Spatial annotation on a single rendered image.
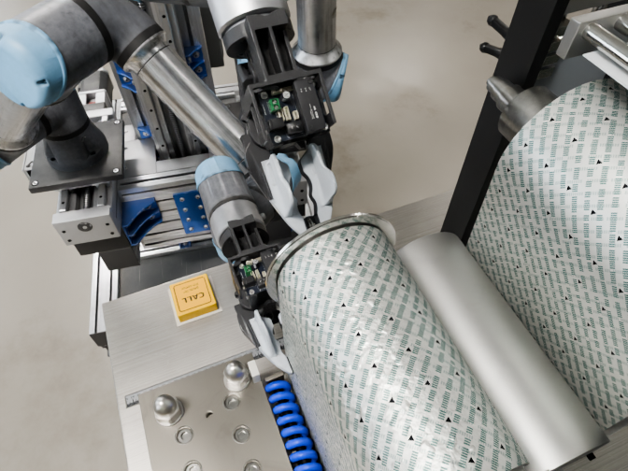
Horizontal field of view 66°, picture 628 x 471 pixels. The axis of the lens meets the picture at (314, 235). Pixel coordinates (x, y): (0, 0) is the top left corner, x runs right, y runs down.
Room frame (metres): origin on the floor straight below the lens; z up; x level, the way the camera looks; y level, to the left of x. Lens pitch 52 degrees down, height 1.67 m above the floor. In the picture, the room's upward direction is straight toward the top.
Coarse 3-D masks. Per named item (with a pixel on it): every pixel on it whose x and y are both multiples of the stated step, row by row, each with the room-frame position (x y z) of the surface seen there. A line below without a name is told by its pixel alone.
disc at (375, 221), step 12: (348, 216) 0.29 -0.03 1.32; (360, 216) 0.29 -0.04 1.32; (372, 216) 0.30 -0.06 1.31; (312, 228) 0.28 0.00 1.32; (324, 228) 0.28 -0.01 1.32; (336, 228) 0.28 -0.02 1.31; (384, 228) 0.31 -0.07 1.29; (300, 240) 0.27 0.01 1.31; (312, 240) 0.28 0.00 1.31; (288, 252) 0.27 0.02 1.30; (276, 264) 0.26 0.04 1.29; (276, 276) 0.26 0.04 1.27; (276, 288) 0.26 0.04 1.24; (276, 300) 0.26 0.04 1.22
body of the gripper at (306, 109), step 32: (256, 32) 0.41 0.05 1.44; (288, 32) 0.44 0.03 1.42; (256, 64) 0.40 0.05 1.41; (288, 64) 0.41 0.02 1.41; (256, 96) 0.38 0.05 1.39; (288, 96) 0.37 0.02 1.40; (320, 96) 0.39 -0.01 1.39; (256, 128) 0.35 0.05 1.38; (288, 128) 0.35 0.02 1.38; (320, 128) 0.35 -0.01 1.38
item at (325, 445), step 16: (288, 336) 0.24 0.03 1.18; (288, 352) 0.24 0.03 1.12; (304, 368) 0.19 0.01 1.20; (304, 384) 0.19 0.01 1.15; (304, 400) 0.20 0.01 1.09; (304, 416) 0.20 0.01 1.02; (320, 416) 0.15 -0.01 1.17; (320, 432) 0.15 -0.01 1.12; (320, 448) 0.15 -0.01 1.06; (336, 448) 0.12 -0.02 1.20; (336, 464) 0.11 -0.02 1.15
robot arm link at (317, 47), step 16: (304, 0) 0.96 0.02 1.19; (320, 0) 0.96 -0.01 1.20; (304, 16) 0.97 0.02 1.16; (320, 16) 0.96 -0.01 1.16; (304, 32) 0.97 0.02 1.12; (320, 32) 0.96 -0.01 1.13; (304, 48) 0.98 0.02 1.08; (320, 48) 0.97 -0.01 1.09; (336, 48) 1.00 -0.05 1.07; (304, 64) 0.96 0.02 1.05; (320, 64) 0.96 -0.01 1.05; (336, 64) 0.98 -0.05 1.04; (336, 80) 0.96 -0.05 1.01; (336, 96) 0.96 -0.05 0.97
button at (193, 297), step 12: (204, 276) 0.48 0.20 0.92; (180, 288) 0.45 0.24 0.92; (192, 288) 0.45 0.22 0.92; (204, 288) 0.45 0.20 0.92; (180, 300) 0.43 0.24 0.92; (192, 300) 0.43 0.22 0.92; (204, 300) 0.43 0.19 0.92; (180, 312) 0.41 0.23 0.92; (192, 312) 0.41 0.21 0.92; (204, 312) 0.41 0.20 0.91
